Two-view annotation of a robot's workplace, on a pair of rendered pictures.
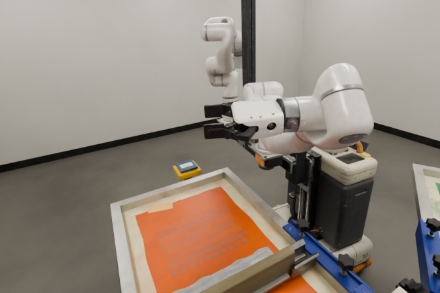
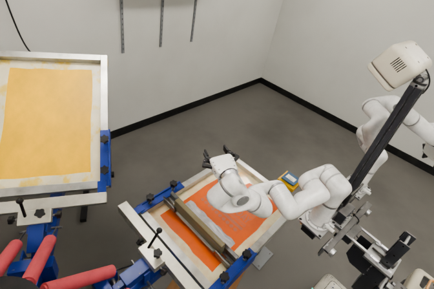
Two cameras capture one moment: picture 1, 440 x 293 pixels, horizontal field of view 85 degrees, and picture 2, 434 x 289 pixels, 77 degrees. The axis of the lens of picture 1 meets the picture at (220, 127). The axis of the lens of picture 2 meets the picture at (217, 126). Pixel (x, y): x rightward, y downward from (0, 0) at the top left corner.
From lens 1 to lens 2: 101 cm
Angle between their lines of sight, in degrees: 56
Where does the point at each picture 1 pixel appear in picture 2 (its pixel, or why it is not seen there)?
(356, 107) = (213, 191)
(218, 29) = (371, 110)
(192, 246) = not seen: hidden behind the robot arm
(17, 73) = (324, 29)
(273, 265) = (210, 236)
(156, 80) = not seen: outside the picture
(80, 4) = not seen: outside the picture
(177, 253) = not seen: hidden behind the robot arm
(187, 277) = (202, 205)
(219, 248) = (224, 216)
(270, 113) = (219, 168)
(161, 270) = (202, 193)
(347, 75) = (225, 180)
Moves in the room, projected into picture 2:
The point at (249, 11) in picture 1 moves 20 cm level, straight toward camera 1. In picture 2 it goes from (392, 116) to (354, 116)
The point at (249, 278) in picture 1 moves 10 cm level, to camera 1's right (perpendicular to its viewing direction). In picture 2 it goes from (199, 225) to (205, 242)
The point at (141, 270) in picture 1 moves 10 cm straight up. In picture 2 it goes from (200, 185) to (202, 174)
